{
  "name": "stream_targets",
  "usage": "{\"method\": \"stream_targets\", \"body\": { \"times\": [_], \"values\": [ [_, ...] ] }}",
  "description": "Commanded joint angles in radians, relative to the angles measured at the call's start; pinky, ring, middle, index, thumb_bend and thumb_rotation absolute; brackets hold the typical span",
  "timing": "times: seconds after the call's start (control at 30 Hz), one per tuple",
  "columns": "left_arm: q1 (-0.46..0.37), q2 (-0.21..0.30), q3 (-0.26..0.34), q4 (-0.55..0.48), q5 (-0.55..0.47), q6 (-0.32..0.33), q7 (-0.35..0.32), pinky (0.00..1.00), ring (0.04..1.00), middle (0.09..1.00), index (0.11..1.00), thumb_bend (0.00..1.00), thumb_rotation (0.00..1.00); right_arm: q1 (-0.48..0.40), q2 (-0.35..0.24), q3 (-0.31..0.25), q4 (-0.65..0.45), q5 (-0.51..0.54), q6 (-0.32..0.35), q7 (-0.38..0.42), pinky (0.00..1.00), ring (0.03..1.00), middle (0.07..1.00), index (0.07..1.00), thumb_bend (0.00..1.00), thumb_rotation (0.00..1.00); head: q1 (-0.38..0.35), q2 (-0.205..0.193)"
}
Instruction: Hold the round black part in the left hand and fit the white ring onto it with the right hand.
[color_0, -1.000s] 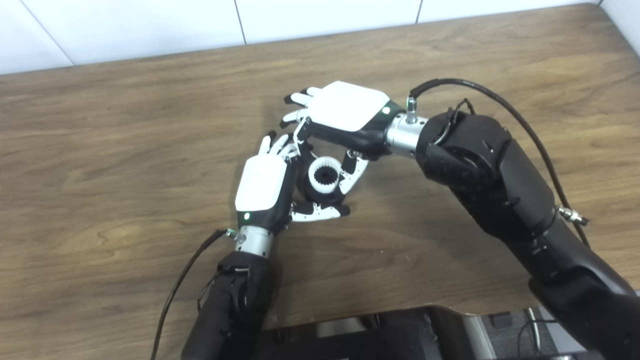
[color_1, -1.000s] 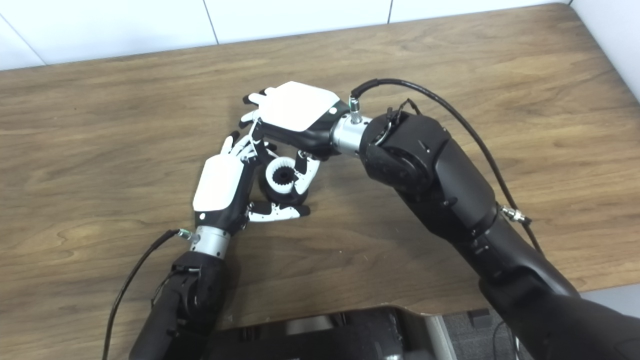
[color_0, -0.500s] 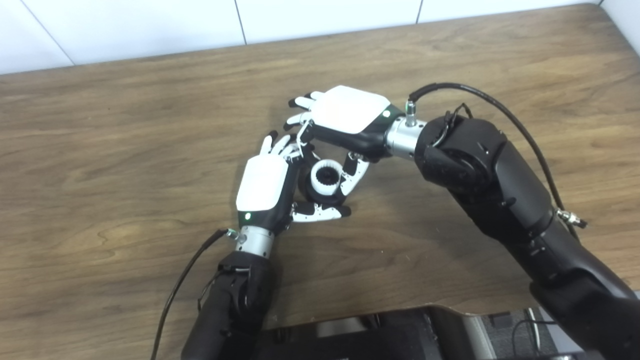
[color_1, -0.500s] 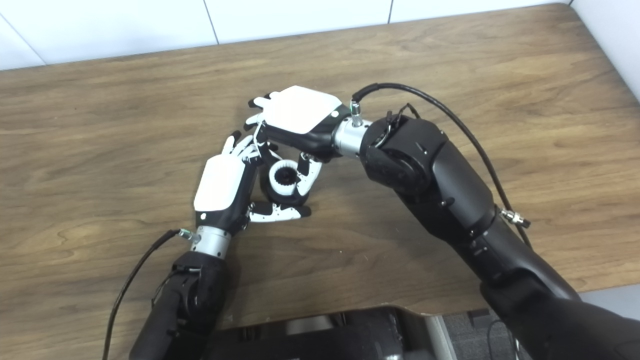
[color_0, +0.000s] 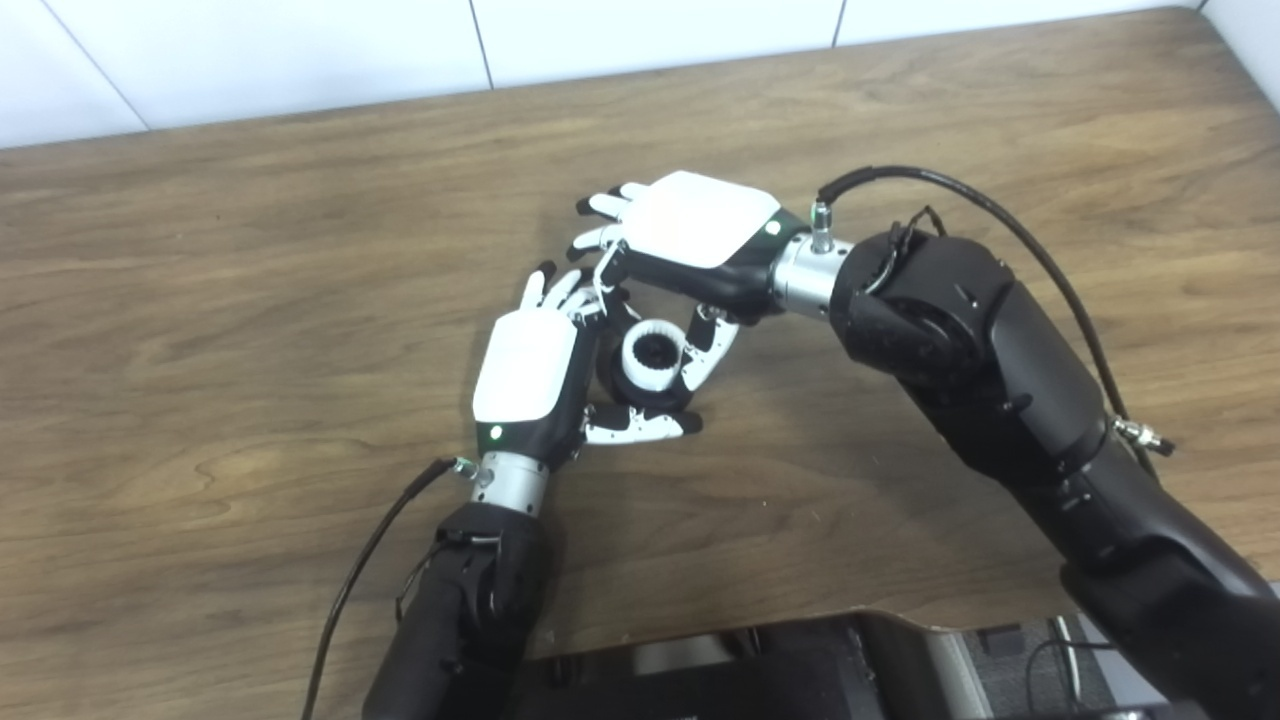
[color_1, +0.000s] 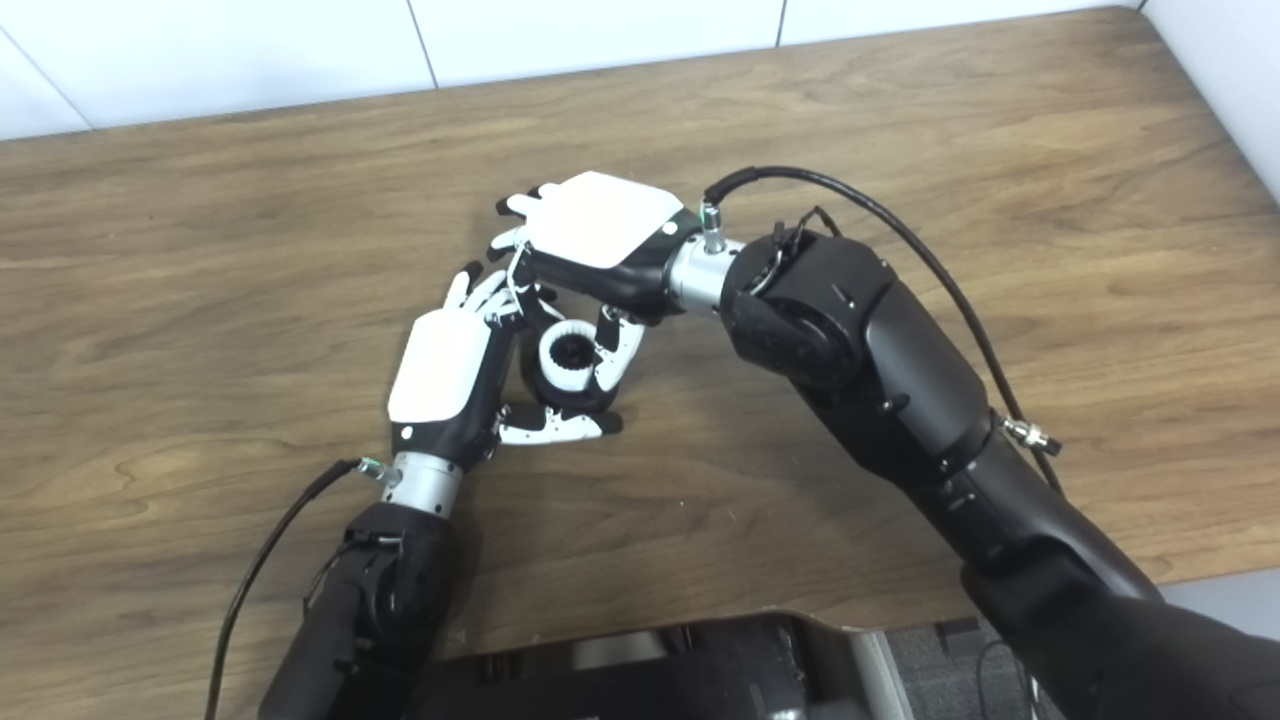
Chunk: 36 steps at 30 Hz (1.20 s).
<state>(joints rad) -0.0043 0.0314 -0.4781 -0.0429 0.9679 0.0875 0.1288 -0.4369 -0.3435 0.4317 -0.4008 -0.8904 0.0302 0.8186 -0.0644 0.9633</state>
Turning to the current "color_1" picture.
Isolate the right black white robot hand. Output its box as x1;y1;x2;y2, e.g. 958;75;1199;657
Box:
487;171;704;396

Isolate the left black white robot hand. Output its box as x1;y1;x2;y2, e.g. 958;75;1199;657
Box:
387;262;623;471

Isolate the white ring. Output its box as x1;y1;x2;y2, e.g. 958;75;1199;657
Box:
538;322;611;393

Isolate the round black part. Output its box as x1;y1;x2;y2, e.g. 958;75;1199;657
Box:
520;310;621;413

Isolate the black robot torso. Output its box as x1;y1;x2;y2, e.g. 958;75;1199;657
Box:
410;612;903;720

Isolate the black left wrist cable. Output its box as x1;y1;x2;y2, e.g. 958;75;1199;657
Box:
203;457;402;720

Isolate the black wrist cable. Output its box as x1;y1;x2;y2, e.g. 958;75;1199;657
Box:
203;457;402;720
699;165;1064;492

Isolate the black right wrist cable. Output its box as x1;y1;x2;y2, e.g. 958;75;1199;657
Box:
699;165;1064;492

